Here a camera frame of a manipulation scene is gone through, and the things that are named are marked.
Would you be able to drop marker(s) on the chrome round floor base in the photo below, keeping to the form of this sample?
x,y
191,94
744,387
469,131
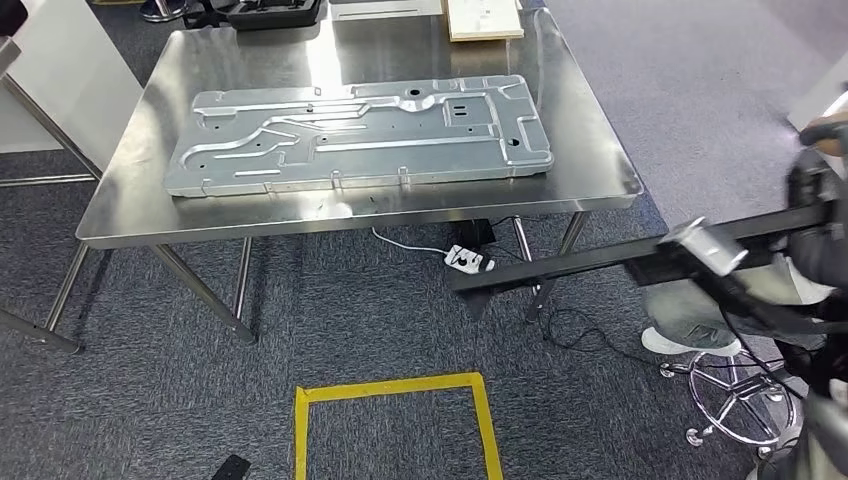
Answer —
x,y
162,10

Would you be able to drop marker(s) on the black power adapter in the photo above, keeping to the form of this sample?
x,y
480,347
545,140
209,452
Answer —
x,y
474,233

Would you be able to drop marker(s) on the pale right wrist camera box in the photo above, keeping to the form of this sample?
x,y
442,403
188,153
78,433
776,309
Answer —
x,y
705,246

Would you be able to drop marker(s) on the tan edged white box lid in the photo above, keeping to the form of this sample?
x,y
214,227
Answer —
x,y
484,16

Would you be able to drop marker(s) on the person's left hand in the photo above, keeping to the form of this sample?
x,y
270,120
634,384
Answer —
x,y
836,147

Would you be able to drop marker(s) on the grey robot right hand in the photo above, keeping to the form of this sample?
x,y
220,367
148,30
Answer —
x,y
821,252

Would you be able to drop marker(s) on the black robot body part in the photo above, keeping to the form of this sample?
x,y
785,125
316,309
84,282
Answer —
x,y
230,468

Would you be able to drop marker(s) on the white side panel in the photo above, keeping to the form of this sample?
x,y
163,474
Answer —
x,y
66,86

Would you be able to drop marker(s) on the small black round controller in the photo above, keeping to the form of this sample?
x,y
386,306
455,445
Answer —
x,y
821,134

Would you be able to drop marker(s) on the person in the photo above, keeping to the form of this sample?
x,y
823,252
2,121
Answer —
x,y
682,311

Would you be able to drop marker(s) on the white flat box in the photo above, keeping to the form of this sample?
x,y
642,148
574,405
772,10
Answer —
x,y
384,8

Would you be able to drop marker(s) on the long black plastic part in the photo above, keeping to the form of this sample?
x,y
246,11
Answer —
x,y
563,263

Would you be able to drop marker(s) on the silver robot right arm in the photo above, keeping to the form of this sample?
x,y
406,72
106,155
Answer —
x,y
825,430

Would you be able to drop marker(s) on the stamped grey metal panel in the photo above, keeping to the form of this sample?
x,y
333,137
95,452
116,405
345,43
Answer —
x,y
364,146

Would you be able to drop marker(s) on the chrome stool black seat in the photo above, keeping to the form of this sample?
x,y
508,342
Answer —
x,y
712,374

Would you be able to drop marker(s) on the steel side table frame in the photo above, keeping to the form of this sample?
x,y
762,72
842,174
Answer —
x,y
40,331

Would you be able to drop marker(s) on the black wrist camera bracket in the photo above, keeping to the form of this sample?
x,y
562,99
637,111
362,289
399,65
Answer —
x,y
762,311

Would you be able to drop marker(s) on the stainless steel workbench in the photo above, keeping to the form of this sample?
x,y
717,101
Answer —
x,y
583,166

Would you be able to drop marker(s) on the white power strip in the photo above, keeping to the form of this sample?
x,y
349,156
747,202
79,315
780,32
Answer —
x,y
467,260

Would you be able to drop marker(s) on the black foam case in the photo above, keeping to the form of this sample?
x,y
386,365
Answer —
x,y
275,13

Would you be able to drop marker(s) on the yellow floor tape square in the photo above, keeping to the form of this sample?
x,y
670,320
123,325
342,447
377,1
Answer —
x,y
301,430

